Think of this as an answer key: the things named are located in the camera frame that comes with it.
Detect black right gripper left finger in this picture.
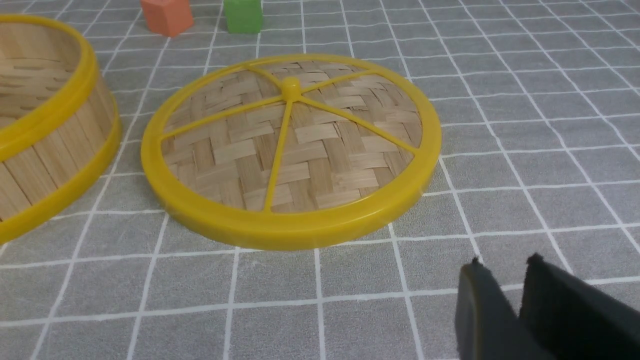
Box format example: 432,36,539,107
454,257,551,360

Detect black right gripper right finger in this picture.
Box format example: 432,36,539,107
519,253,640,360

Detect woven bamboo lid yellow rim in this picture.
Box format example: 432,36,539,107
141,54,442,251

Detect bamboo steamer basket yellow rims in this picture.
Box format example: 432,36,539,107
0,14,122,244

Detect grey grid tablecloth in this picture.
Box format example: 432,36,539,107
1,0,640,360

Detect green cube block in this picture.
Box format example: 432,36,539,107
222,0,263,34

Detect orange cube block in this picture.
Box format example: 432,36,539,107
140,0,195,38

